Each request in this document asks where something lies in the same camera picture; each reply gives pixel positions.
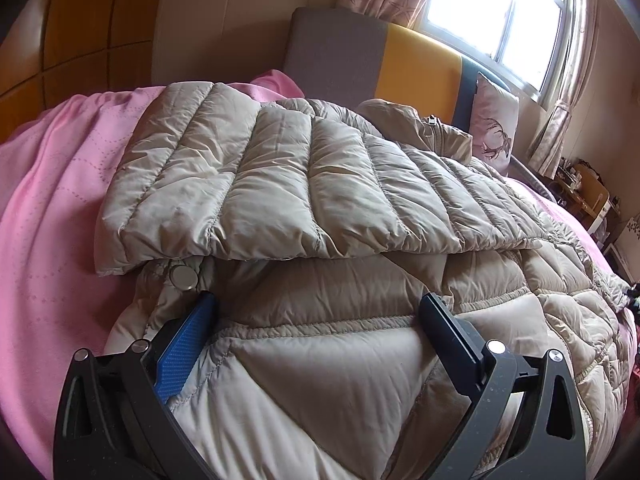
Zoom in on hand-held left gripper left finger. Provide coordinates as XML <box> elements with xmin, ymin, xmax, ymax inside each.
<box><xmin>52</xmin><ymin>291</ymin><xmax>218</xmax><ymax>480</ymax></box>

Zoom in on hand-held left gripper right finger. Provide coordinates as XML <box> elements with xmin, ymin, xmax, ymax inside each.
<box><xmin>419</xmin><ymin>292</ymin><xmax>587</xmax><ymax>480</ymax></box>

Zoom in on beige quilted puffer jacket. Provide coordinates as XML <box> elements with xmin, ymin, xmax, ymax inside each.
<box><xmin>95</xmin><ymin>81</ymin><xmax>638</xmax><ymax>480</ymax></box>

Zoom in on cluttered wooden side table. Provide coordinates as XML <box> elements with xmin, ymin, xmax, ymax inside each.
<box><xmin>572</xmin><ymin>162</ymin><xmax>612</xmax><ymax>222</ymax></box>

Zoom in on pink bed blanket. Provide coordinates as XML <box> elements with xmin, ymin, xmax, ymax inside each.
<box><xmin>0</xmin><ymin>69</ymin><xmax>640</xmax><ymax>480</ymax></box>

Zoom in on deer print pillow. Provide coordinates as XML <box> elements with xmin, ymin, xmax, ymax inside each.
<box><xmin>469</xmin><ymin>72</ymin><xmax>521</xmax><ymax>178</ymax></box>

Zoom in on grey yellow blue headboard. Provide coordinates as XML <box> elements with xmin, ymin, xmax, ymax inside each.
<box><xmin>282</xmin><ymin>7</ymin><xmax>521</xmax><ymax>127</ymax></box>

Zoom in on window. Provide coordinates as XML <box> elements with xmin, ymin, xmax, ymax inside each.
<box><xmin>424</xmin><ymin>0</ymin><xmax>577</xmax><ymax>105</ymax></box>

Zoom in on wooden wardrobe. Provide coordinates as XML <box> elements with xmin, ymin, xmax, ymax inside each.
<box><xmin>0</xmin><ymin>0</ymin><xmax>172</xmax><ymax>142</ymax></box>

